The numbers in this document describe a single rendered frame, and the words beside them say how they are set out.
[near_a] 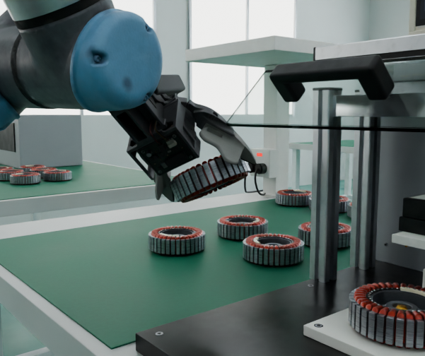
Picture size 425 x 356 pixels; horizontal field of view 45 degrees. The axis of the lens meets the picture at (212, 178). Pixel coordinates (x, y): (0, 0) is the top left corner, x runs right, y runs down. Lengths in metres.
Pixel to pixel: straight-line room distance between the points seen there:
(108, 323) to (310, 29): 6.88
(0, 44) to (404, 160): 0.62
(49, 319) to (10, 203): 1.00
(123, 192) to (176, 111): 1.27
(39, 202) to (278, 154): 0.79
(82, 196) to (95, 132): 3.52
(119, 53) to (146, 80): 0.03
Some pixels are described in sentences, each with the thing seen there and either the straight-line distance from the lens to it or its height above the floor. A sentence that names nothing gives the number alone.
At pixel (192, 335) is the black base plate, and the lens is 0.60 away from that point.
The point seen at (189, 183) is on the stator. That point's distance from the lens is 0.67.
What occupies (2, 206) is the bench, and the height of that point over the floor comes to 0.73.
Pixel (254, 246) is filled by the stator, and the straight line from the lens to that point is 0.91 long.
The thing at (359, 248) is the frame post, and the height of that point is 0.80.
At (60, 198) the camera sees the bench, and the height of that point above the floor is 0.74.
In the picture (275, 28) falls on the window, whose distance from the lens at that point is 6.89.
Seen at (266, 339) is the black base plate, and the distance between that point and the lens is 0.59.
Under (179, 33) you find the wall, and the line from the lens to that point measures 5.89.
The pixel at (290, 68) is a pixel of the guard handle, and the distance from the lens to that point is 0.47.
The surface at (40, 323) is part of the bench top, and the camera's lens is 0.78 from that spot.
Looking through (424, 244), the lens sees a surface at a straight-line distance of 0.61.
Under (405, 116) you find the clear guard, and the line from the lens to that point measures 0.40.
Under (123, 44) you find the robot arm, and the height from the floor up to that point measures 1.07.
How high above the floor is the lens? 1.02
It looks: 7 degrees down
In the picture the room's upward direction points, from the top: straight up
